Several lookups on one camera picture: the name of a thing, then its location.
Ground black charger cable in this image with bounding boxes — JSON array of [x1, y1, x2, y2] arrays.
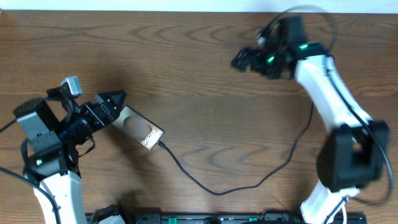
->
[[157, 102, 315, 197]]

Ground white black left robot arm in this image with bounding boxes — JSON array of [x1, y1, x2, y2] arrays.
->
[[14, 88, 126, 223]]

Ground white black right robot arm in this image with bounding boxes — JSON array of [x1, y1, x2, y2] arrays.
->
[[231, 14, 394, 223]]

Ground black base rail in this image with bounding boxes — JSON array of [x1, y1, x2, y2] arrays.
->
[[85, 212, 368, 224]]

